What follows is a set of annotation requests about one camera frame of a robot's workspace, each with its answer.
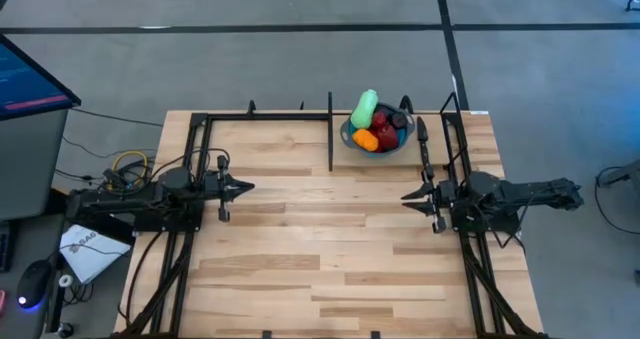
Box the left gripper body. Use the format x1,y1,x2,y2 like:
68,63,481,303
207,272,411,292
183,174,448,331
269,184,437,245
199,154,236,224

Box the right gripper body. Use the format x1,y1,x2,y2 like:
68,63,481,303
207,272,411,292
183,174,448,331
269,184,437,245
424,176,459,235

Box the dark red oblong fruit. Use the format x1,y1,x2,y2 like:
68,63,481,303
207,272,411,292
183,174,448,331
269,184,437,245
377,124,400,152

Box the orange fruit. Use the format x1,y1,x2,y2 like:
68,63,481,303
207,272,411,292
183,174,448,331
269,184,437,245
351,127,380,153

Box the light green squash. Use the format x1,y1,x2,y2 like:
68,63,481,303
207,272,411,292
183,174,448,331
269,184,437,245
349,88,380,130

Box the teal bowl with grey rim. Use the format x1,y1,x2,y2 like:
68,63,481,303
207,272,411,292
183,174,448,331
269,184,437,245
339,102,417,159

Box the white paper booklet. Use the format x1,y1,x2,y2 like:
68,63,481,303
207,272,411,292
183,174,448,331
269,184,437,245
58,222,132,285

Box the grey furniture leg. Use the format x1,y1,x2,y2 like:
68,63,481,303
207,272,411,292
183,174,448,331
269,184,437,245
597,159,640,188

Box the black computer mouse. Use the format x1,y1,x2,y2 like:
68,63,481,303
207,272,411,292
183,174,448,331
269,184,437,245
16,258,53,310

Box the computer monitor with blue screen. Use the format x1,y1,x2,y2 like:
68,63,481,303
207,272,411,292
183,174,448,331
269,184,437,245
0,33,82,123

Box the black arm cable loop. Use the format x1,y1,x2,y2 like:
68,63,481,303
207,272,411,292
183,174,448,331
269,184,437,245
149,147,232,185

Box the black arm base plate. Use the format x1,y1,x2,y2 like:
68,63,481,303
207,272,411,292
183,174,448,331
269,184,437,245
133,198,205,233
447,192,522,235

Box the black aluminium frame rail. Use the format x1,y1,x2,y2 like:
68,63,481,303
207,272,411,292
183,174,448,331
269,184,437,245
115,91,351,339
439,91,549,339

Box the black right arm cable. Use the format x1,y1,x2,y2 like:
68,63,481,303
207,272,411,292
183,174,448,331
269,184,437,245
492,188,540,250

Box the yellow cable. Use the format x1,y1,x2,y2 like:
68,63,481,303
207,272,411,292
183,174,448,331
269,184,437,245
110,150,150,180

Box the thin black floor cable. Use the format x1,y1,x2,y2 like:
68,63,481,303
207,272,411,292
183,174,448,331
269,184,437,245
62,136,159,161
69,107,166,129

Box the thick black cable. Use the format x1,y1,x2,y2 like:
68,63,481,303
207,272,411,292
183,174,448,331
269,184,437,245
117,230,166,330

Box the black looped floor cable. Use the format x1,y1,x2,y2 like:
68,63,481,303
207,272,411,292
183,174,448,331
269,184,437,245
593,166,640,236

